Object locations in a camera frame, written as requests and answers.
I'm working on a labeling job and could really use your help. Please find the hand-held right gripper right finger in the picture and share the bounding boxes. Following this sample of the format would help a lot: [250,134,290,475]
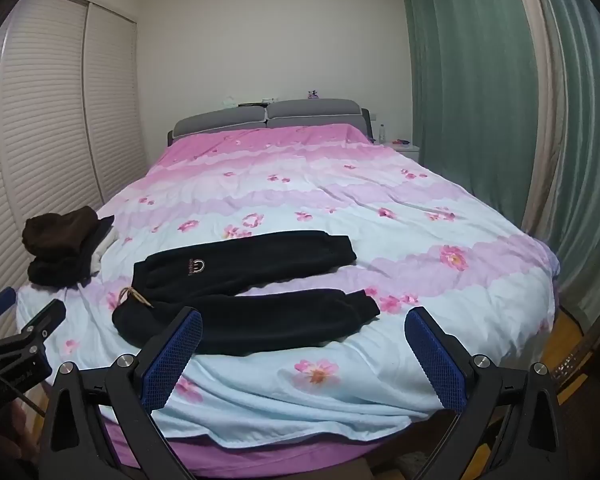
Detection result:
[404,306,581,480]

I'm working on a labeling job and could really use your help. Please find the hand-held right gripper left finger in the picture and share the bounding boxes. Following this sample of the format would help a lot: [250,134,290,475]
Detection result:
[36,306,206,480]

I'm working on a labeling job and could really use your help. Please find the black pants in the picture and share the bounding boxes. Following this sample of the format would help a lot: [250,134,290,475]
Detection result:
[111,230,382,357]

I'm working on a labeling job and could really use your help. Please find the person's left hand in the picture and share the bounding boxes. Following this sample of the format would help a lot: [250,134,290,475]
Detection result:
[0,399,40,466]

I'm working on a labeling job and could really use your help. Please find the black garment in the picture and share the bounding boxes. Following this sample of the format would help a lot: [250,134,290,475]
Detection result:
[27,215,116,289]

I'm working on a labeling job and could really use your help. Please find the brown garment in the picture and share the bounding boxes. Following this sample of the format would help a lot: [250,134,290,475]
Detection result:
[21,206,100,262]

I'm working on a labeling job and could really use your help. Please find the white garment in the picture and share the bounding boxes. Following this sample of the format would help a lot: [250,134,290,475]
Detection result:
[90,230,119,276]

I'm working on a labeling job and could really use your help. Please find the purple bed sheet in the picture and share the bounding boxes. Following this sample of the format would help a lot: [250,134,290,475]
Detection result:
[97,419,383,480]

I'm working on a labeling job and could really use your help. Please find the louvered wardrobe door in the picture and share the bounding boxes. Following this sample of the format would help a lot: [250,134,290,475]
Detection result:
[0,0,104,343]
[82,2,149,207]

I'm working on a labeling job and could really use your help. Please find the pink floral duvet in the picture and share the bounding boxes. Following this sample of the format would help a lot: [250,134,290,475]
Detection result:
[15,122,562,450]

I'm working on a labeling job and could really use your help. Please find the white nightstand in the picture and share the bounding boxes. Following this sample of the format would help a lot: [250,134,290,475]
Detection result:
[389,142,422,164]

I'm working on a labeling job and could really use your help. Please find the beige sheer curtain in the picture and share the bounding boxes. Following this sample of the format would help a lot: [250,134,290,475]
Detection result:
[505,0,571,256]

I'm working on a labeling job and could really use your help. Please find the grey headboard cushion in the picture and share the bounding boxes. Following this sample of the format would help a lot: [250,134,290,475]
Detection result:
[172,106,269,139]
[266,98,364,130]

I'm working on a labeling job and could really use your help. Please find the green curtain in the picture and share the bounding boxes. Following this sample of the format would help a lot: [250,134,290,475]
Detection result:
[527,0,600,333]
[399,0,540,233]

